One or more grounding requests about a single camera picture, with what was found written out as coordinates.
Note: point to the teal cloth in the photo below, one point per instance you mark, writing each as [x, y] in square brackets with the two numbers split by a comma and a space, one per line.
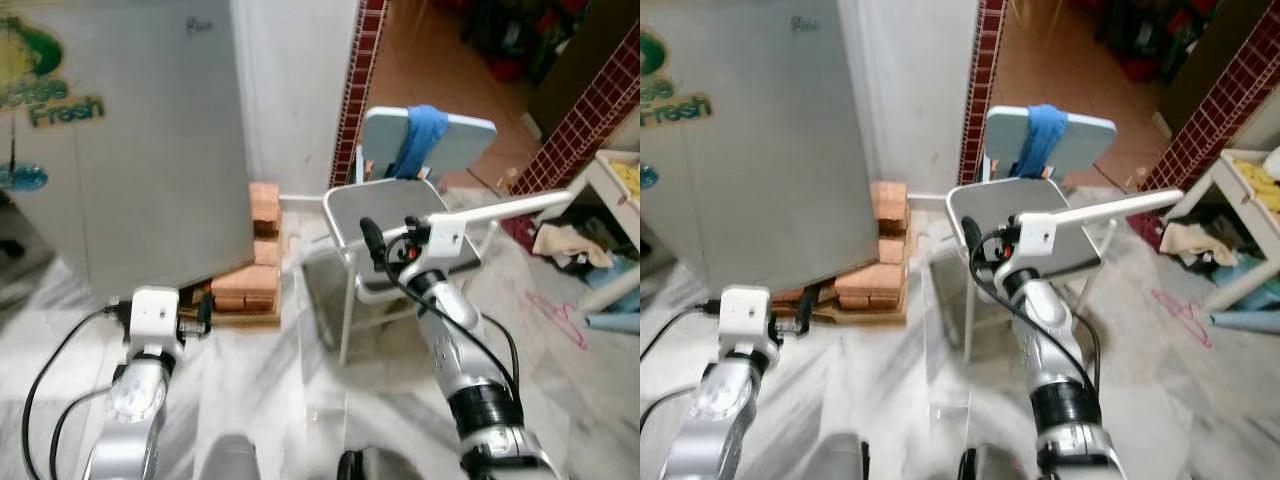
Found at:
[612, 270]
[1238, 272]

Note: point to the grey fridge door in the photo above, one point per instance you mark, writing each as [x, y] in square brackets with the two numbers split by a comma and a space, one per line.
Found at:
[780, 150]
[150, 150]

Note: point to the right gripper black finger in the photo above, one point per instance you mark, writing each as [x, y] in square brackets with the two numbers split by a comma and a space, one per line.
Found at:
[372, 242]
[971, 238]

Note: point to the white grey chair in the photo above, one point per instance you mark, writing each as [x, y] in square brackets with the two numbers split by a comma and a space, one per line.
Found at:
[975, 205]
[350, 215]

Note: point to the grey right robot leg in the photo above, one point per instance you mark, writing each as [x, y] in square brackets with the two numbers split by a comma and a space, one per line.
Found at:
[995, 465]
[380, 465]

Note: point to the yellow cloth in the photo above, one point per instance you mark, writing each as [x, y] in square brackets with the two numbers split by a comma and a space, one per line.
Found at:
[1255, 185]
[625, 178]

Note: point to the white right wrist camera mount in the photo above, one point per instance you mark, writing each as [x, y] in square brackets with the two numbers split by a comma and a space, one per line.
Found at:
[440, 238]
[1038, 236]

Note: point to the blue cloth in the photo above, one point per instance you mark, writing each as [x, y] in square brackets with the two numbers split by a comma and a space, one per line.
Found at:
[422, 140]
[1045, 140]

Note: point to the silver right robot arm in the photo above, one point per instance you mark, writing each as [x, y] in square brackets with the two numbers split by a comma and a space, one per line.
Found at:
[1045, 320]
[450, 320]

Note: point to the beige cloth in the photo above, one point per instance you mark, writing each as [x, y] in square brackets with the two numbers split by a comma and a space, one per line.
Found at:
[570, 243]
[1195, 243]

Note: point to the white table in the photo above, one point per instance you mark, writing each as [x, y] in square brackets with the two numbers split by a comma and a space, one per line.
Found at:
[600, 180]
[1200, 190]

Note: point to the orange brick stack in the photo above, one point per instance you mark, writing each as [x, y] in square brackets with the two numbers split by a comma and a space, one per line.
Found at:
[250, 285]
[870, 285]

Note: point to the grey left robot leg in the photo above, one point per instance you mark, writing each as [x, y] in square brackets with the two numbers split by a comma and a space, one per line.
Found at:
[230, 460]
[830, 460]

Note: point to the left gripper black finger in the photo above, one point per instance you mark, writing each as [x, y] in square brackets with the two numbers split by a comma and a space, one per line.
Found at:
[205, 310]
[803, 310]

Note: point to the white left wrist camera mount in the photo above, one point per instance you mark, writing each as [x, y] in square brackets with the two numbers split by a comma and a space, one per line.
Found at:
[745, 315]
[155, 315]

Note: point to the grey robot leg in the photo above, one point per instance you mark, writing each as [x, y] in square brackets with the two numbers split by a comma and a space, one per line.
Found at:
[830, 460]
[995, 465]
[380, 465]
[230, 460]

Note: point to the light blue roll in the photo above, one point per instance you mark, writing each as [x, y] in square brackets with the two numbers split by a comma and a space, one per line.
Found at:
[1245, 320]
[612, 322]

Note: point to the white bag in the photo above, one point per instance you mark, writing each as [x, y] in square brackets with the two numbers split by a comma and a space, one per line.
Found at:
[1272, 162]

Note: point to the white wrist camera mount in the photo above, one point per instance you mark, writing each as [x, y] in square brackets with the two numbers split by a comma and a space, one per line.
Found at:
[1038, 236]
[155, 315]
[745, 315]
[440, 238]

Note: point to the pink clothes hanger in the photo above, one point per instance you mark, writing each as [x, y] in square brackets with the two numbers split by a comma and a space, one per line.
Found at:
[560, 318]
[1185, 318]

